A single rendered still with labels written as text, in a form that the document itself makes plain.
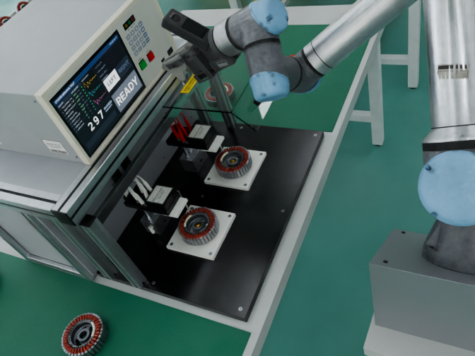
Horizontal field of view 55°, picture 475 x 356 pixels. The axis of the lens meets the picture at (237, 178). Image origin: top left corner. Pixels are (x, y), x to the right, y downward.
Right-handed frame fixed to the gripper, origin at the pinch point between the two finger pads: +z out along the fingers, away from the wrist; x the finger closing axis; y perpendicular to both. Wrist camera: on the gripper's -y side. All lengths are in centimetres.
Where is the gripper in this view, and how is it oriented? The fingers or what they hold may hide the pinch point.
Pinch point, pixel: (164, 63)
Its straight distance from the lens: 116.0
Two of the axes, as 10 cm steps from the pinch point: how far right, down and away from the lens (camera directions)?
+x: 3.9, -7.4, 5.4
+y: 6.1, 6.5, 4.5
